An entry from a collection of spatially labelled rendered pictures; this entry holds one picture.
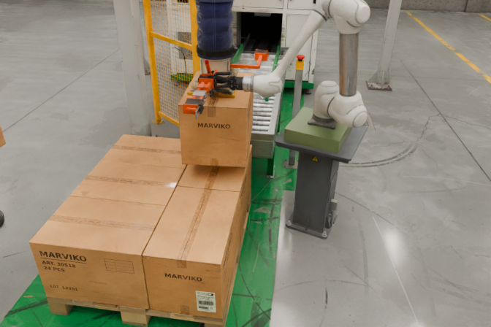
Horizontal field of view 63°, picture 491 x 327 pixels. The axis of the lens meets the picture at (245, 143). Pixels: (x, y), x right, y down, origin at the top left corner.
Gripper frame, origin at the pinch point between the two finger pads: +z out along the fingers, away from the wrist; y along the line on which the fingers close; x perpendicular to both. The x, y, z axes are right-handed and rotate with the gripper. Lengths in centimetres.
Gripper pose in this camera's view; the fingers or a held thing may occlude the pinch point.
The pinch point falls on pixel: (207, 81)
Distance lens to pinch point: 229.1
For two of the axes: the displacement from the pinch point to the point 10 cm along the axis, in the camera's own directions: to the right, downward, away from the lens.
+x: 1.4, -4.8, 8.7
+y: 0.0, 8.7, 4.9
